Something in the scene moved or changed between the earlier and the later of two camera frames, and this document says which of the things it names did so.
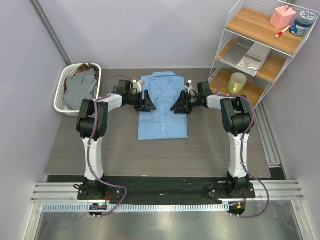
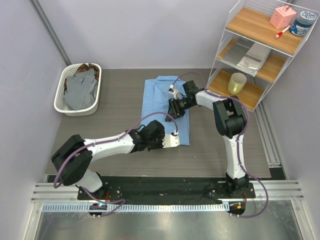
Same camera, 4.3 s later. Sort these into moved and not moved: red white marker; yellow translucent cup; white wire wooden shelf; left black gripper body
Moved: left black gripper body
Not moved: red white marker; yellow translucent cup; white wire wooden shelf
